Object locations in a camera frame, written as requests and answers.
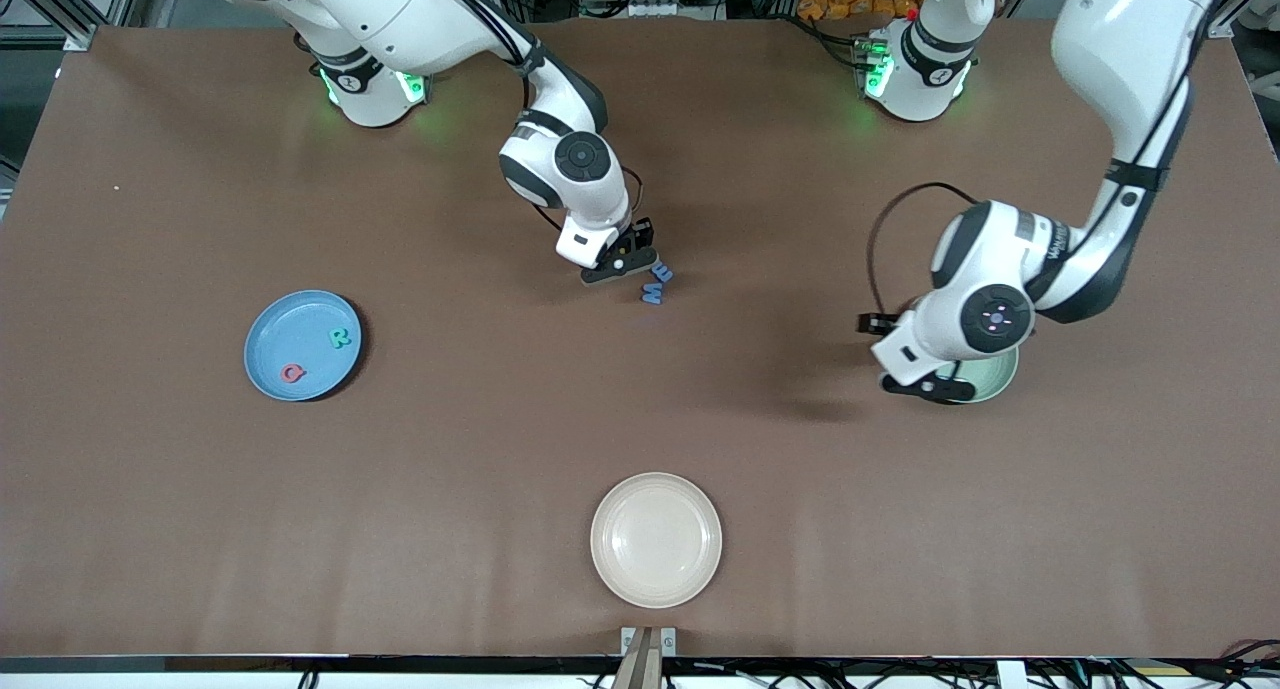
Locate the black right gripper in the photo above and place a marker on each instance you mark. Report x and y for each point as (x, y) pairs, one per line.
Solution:
(640, 237)

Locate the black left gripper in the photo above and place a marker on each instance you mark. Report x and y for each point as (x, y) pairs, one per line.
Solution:
(877, 323)

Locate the blue letter M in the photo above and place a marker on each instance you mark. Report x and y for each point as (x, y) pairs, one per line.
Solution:
(652, 292)

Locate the teal letter R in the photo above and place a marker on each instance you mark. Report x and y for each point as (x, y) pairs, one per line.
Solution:
(341, 338)

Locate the red letter Q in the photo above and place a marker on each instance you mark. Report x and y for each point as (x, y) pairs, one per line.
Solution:
(284, 374)

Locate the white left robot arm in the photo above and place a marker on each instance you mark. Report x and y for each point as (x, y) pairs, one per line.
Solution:
(1130, 39)

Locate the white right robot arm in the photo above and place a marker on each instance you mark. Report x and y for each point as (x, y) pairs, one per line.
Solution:
(400, 9)

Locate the green plate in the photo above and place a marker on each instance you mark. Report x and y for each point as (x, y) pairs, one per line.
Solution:
(1000, 374)

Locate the beige plate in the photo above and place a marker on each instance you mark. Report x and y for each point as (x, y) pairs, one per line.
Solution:
(656, 540)

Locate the blue plate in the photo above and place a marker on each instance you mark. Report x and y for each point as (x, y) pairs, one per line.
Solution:
(290, 334)

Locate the metal table edge bracket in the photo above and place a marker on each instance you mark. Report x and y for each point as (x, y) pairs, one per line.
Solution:
(630, 637)

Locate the aluminium frame profile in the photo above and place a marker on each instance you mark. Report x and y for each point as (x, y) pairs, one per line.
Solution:
(1228, 24)
(72, 39)

